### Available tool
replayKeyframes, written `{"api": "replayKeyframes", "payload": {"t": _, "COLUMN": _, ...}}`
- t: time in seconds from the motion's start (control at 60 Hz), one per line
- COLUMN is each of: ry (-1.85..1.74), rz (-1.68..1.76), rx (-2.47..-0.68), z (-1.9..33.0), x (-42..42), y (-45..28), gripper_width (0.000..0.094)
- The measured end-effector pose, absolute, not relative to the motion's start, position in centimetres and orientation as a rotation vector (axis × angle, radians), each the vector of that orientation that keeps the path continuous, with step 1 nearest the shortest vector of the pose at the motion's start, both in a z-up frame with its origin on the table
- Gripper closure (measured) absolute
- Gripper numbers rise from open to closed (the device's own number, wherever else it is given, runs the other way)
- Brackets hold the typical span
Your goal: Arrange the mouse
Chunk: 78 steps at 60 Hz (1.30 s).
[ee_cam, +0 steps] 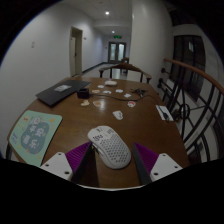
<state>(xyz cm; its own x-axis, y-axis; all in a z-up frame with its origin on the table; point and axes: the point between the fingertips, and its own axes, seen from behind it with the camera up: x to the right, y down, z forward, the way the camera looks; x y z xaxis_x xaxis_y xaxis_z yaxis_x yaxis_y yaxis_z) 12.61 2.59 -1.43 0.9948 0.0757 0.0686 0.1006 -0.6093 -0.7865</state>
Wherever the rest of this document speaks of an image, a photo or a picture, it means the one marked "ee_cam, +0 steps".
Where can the side door with frame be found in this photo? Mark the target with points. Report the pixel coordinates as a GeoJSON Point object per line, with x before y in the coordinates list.
{"type": "Point", "coordinates": [76, 51]}

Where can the white perforated computer mouse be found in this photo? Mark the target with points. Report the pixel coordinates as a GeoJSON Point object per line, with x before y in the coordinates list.
{"type": "Point", "coordinates": [111, 148]}

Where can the white wall switch plate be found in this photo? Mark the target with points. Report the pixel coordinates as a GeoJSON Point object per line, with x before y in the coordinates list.
{"type": "Point", "coordinates": [32, 44]}

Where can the glazed double door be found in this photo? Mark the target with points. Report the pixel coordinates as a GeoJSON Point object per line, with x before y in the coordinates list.
{"type": "Point", "coordinates": [116, 52]}

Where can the round ceiling light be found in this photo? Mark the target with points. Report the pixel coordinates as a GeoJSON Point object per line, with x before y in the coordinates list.
{"type": "Point", "coordinates": [107, 13]}
{"type": "Point", "coordinates": [112, 32]}

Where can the distant wooden chair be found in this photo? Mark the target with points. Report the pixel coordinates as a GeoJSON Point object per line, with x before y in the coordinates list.
{"type": "Point", "coordinates": [125, 60]}

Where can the small black box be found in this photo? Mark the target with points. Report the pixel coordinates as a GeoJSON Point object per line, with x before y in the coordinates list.
{"type": "Point", "coordinates": [83, 93]}

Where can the black railing with wooden handrail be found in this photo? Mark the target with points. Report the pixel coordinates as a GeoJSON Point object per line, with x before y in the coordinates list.
{"type": "Point", "coordinates": [196, 100]}

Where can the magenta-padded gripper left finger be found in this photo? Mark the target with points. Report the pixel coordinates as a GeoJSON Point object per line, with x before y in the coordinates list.
{"type": "Point", "coordinates": [59, 163]}

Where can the wooden armchair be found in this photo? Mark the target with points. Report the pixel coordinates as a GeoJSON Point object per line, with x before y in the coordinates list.
{"type": "Point", "coordinates": [125, 68]}

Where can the closed black laptop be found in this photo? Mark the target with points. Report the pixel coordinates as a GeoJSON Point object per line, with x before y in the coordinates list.
{"type": "Point", "coordinates": [61, 90]}

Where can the mint green printed mouse pad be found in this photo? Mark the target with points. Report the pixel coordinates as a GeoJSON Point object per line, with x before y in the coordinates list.
{"type": "Point", "coordinates": [35, 135]}

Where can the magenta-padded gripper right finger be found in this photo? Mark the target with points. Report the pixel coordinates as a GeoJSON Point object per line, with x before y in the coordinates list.
{"type": "Point", "coordinates": [163, 165]}

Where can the orange sticker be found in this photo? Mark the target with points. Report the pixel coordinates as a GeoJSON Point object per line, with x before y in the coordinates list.
{"type": "Point", "coordinates": [97, 103]}

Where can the small white box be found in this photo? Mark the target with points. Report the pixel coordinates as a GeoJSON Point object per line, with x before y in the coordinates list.
{"type": "Point", "coordinates": [110, 82]}

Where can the dark window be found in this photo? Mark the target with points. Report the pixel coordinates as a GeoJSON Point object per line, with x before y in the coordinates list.
{"type": "Point", "coordinates": [186, 63]}

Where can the green exit sign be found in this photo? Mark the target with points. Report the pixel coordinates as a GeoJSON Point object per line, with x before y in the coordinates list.
{"type": "Point", "coordinates": [117, 36]}

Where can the cream sticker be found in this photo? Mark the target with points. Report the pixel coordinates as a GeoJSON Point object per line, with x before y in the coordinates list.
{"type": "Point", "coordinates": [85, 103]}

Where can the small white sticker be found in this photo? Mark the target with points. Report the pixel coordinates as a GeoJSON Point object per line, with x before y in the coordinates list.
{"type": "Point", "coordinates": [107, 92]}
{"type": "Point", "coordinates": [100, 86]}
{"type": "Point", "coordinates": [96, 91]}
{"type": "Point", "coordinates": [127, 95]}
{"type": "Point", "coordinates": [119, 90]}

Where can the red and white sticker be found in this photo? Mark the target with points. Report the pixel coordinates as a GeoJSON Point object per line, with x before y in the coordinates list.
{"type": "Point", "coordinates": [131, 104]}

